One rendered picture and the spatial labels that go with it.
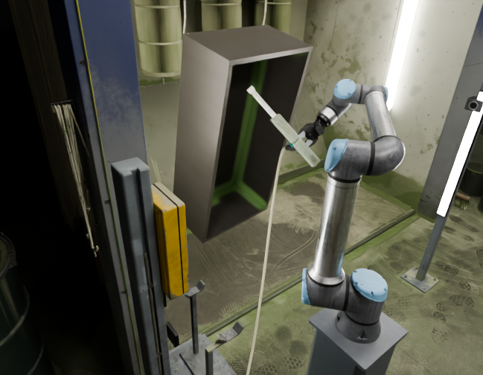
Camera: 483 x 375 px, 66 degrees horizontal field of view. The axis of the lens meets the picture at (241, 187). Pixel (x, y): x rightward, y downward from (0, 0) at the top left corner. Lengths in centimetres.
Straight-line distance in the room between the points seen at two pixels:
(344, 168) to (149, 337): 79
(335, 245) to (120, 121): 88
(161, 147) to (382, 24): 222
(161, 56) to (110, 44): 183
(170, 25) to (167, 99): 72
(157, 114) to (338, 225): 228
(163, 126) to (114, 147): 208
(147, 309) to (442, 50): 308
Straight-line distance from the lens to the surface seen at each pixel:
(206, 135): 199
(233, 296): 267
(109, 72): 121
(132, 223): 80
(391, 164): 133
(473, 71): 345
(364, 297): 161
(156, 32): 297
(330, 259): 150
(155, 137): 329
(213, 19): 324
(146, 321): 99
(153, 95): 340
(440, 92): 356
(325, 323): 179
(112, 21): 120
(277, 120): 176
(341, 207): 137
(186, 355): 146
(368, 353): 175
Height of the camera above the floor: 198
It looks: 30 degrees down
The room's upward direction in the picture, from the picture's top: 2 degrees clockwise
